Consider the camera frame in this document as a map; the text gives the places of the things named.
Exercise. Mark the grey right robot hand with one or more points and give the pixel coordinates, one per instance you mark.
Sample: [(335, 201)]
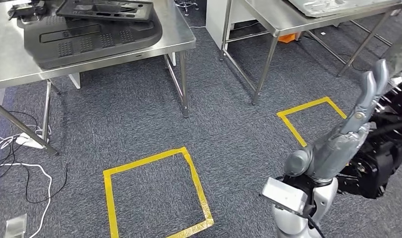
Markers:
[(335, 154)]

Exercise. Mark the black office chair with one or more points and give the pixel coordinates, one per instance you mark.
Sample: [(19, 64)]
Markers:
[(187, 5)]

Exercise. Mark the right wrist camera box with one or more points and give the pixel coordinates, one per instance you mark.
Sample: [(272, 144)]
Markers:
[(283, 195)]

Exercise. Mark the orange floor object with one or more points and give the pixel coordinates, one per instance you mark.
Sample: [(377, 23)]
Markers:
[(287, 38)]

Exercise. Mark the steel floor socket cover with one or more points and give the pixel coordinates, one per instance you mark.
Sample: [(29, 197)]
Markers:
[(16, 226)]

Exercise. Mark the white cabinet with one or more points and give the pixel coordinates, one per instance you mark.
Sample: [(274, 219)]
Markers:
[(215, 19)]

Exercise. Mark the yellow floor tape square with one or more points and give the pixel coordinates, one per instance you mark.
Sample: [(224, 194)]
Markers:
[(109, 197), (302, 105)]

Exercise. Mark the stainless steel table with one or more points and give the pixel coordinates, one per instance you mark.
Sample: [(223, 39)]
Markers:
[(269, 16)]

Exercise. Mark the grey metal panel part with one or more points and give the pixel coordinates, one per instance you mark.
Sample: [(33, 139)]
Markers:
[(335, 6)]

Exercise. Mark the stainless steel workbench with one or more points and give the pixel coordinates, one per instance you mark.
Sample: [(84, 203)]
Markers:
[(174, 33)]

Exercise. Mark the black remote controller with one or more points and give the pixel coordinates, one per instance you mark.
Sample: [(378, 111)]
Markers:
[(26, 10)]

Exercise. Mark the large black floor mat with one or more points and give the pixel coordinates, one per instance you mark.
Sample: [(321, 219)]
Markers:
[(89, 49)]

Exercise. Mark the white power strip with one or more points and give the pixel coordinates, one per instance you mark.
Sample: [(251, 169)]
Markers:
[(28, 141)]

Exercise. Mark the black plastic plate part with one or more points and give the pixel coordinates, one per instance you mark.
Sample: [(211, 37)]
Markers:
[(138, 14)]

